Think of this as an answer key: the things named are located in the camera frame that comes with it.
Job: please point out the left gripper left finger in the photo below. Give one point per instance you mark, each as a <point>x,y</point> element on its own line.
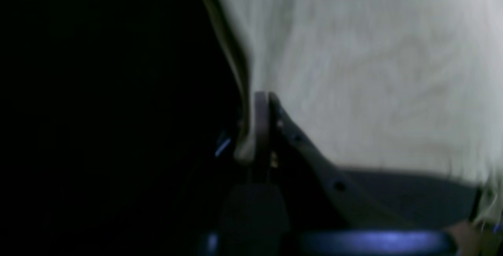
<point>259,169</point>

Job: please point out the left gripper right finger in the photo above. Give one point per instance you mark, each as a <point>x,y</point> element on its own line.
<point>319,193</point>

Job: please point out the light green T-shirt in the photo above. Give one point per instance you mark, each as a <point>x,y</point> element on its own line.
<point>402,86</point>

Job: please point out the black table cloth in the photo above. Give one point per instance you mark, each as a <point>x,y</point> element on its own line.
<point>111,112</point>

